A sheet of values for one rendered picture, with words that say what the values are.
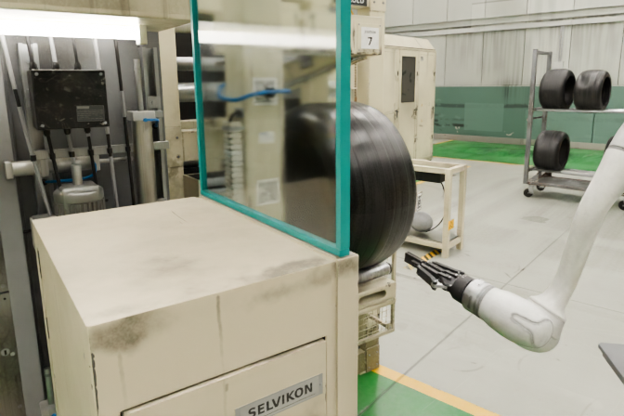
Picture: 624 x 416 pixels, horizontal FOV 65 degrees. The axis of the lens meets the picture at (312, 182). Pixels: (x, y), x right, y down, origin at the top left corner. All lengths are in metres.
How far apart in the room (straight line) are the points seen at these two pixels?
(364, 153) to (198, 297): 0.88
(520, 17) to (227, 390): 12.78
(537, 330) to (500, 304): 0.10
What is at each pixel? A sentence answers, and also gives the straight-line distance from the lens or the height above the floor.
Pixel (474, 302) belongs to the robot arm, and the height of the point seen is 0.99.
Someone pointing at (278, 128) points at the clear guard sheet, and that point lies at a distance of 0.88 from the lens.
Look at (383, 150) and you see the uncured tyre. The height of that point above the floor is 1.33.
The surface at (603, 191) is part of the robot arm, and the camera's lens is 1.35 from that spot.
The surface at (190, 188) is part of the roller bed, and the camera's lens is 1.85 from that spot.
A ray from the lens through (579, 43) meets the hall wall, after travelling 12.82.
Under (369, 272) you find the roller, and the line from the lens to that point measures 1.67.
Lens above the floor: 1.53
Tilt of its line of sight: 11 degrees down
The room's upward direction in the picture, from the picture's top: 1 degrees counter-clockwise
